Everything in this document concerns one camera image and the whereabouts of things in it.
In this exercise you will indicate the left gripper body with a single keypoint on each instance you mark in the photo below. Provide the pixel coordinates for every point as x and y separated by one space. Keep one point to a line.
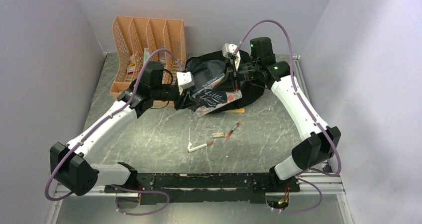
179 99

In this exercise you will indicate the peach plastic desk organizer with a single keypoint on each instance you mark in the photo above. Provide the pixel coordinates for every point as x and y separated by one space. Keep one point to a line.
137 37

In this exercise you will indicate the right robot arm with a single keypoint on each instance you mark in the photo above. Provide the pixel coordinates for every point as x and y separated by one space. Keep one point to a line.
318 139

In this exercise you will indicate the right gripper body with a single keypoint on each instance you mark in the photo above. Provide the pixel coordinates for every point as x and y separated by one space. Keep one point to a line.
241 72

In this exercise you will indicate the small brown eraser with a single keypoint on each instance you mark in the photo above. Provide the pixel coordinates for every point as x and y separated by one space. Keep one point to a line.
218 135

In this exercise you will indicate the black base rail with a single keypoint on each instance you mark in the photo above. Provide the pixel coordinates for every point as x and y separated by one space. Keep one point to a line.
210 187

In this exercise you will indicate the white brown pen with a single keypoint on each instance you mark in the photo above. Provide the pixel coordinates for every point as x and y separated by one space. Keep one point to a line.
190 147

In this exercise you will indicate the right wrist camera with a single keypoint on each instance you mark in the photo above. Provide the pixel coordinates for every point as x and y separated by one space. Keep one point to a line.
228 51

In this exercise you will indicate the yellow highlighter pen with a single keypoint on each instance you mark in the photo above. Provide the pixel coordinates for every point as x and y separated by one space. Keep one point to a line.
241 110

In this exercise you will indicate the red white staples box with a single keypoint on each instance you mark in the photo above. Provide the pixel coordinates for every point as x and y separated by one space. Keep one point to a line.
130 68

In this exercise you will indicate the black student backpack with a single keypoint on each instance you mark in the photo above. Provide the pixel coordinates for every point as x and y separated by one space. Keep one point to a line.
208 66

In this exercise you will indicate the red pen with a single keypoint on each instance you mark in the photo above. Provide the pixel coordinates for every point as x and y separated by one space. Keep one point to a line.
232 130

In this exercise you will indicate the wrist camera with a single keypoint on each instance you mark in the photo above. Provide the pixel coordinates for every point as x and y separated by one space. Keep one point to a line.
185 80
228 51

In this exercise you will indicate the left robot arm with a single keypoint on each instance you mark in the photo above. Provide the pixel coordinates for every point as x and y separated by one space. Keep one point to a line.
72 164

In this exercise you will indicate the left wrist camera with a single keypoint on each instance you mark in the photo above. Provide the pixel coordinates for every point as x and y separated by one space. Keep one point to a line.
185 80

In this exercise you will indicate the aluminium frame rail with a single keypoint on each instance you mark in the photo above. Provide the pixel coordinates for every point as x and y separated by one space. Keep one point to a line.
326 184

